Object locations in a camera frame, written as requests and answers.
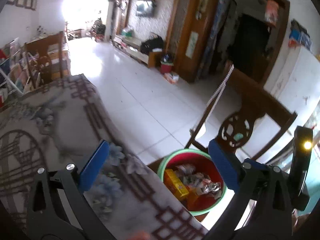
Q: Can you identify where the red round stool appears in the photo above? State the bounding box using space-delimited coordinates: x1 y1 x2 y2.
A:
157 149 227 216

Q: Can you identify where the distant wooden chair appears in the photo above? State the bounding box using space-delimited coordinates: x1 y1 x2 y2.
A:
86 17 107 40

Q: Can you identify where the patterned door curtain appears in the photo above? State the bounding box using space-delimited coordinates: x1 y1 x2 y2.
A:
197 0 237 79

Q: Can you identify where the white refrigerator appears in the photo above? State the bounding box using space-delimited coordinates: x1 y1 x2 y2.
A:
264 46 320 120

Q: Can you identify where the white magazine rack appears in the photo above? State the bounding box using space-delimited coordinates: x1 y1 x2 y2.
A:
0 37 33 95

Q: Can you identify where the small red bin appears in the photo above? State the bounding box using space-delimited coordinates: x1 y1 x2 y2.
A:
160 54 174 74

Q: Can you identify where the wall-mounted television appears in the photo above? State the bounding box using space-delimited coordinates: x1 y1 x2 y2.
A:
136 0 155 17

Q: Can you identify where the dark wooden chair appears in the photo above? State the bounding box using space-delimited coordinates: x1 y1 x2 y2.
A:
24 31 72 88

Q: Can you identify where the wooden door frame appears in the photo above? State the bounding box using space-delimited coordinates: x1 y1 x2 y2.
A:
175 0 290 85

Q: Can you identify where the yellow snack packet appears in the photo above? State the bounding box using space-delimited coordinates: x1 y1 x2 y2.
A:
164 169 190 200

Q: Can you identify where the blue red box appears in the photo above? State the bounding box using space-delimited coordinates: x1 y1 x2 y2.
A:
287 20 313 52

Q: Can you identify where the small framed panel picture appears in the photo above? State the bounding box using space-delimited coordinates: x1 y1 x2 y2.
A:
186 31 199 58

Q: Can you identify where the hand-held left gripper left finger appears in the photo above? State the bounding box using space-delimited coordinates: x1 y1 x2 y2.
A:
26 139 110 240

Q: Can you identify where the carved wooden chair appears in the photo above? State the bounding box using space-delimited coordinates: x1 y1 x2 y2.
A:
185 60 298 165

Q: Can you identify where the floral patterned tablecloth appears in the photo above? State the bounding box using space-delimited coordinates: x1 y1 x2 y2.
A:
0 74 209 240

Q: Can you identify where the red hanging decoration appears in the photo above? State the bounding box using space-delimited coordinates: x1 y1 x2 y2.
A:
265 0 279 27

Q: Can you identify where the black bag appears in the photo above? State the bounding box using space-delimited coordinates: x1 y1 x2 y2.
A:
140 35 164 54

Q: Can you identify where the foil wrapper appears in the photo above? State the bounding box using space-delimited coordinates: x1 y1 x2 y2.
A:
192 172 223 198

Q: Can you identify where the low television cabinet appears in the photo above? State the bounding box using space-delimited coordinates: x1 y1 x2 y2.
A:
112 35 163 68

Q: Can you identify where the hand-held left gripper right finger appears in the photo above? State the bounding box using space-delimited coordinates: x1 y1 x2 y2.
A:
205 139 293 240

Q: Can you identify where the striped pole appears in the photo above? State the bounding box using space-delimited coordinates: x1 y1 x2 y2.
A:
190 64 234 135

